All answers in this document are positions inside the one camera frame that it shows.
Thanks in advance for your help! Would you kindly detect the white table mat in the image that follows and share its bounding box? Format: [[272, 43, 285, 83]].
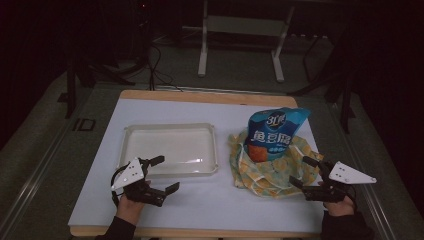
[[67, 97, 326, 235]]

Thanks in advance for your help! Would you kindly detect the yellow patterned cloth bag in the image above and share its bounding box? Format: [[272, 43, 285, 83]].
[[227, 129, 325, 200]]

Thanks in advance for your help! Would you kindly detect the white metal stand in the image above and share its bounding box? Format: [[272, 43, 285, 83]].
[[197, 0, 296, 84]]

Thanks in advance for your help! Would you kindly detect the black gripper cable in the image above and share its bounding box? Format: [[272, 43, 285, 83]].
[[110, 162, 130, 208]]

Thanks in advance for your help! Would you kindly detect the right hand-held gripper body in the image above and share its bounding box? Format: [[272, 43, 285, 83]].
[[303, 161, 378, 204]]

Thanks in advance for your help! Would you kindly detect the person's left hand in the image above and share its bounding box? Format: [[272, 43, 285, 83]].
[[115, 194, 147, 227]]

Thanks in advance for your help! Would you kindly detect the blue snack bag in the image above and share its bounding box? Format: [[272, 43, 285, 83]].
[[243, 106, 312, 164]]

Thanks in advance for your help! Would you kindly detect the black stand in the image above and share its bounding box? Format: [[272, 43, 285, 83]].
[[57, 39, 137, 120], [288, 31, 357, 135]]

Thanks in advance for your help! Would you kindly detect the white plastic tray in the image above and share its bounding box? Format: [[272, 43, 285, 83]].
[[117, 122, 220, 178]]

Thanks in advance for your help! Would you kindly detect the black floor cable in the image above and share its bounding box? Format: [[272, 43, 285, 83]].
[[146, 41, 185, 93]]

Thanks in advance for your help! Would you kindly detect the person's right hand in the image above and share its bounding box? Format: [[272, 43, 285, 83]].
[[324, 195, 356, 218]]

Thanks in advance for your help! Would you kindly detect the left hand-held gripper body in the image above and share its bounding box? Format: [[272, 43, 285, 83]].
[[110, 157, 168, 208]]

